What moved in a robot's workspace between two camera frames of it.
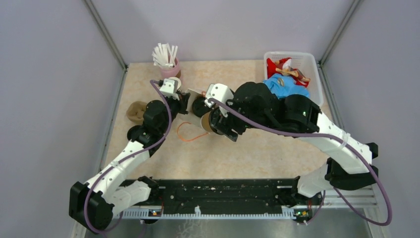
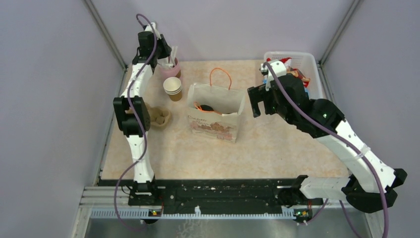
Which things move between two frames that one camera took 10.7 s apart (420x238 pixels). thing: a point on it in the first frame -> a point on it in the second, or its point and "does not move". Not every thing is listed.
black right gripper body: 234,121 -> 271,107
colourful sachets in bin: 283,66 does not move
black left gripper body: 176,106 -> 162,50
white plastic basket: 306,64 does not move
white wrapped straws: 163,55 does not move
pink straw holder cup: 171,72 does not move
